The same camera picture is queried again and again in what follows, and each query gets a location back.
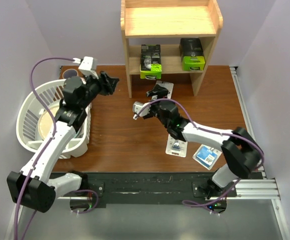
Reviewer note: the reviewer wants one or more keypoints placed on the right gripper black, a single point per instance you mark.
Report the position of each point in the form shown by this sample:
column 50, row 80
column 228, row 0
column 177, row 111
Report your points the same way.
column 158, row 89

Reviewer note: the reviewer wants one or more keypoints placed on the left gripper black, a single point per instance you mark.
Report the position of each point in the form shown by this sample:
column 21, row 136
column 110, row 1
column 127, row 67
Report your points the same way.
column 107, row 84

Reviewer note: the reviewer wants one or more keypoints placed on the white Gillette razor blister pack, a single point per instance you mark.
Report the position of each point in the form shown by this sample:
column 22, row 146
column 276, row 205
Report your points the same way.
column 169, row 86

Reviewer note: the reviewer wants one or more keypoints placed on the black green razor box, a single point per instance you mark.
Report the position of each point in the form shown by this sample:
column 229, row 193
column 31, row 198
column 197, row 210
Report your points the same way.
column 150, row 62
column 192, row 55

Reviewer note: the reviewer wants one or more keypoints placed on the blue razor blister pack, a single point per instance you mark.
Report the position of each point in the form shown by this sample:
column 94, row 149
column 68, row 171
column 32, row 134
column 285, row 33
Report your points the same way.
column 207, row 156
column 176, row 147

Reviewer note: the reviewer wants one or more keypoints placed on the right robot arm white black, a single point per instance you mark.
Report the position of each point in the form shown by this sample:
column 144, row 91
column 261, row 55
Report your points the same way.
column 242, row 154

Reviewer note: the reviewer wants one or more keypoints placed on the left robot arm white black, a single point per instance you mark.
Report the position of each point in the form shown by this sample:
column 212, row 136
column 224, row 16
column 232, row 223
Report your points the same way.
column 32, row 187

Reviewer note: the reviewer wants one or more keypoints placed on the wooden two-tier shelf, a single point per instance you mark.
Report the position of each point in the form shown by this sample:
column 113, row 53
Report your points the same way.
column 162, row 19

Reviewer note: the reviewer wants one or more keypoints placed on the purple and pink mug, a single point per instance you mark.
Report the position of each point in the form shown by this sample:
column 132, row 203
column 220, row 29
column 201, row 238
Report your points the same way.
column 68, row 73

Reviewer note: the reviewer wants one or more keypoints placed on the white bowl under basket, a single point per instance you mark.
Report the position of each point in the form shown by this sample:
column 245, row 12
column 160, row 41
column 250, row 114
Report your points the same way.
column 75, row 148

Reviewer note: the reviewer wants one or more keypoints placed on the cream and teal plate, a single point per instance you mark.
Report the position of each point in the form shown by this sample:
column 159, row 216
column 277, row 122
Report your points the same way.
column 44, row 124

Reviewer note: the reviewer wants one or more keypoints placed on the white plastic slatted basket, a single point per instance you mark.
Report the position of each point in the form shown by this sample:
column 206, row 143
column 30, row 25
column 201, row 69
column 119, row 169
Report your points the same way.
column 28, row 116

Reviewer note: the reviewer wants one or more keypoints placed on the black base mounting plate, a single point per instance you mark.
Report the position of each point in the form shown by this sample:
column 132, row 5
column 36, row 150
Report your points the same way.
column 154, row 188

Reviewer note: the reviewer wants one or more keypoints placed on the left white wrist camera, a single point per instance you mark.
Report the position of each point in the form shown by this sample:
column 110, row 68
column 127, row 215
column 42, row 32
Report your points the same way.
column 87, row 66

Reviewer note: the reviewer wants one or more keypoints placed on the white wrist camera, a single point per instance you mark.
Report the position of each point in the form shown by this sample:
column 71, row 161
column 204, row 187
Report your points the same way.
column 140, row 109
column 87, row 66

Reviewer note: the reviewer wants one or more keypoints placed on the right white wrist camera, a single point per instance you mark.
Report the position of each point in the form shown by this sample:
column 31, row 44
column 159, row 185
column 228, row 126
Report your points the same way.
column 140, row 109

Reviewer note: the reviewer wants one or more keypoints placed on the aluminium frame rail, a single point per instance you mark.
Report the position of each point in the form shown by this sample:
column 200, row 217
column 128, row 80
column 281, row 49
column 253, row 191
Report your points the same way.
column 249, row 188

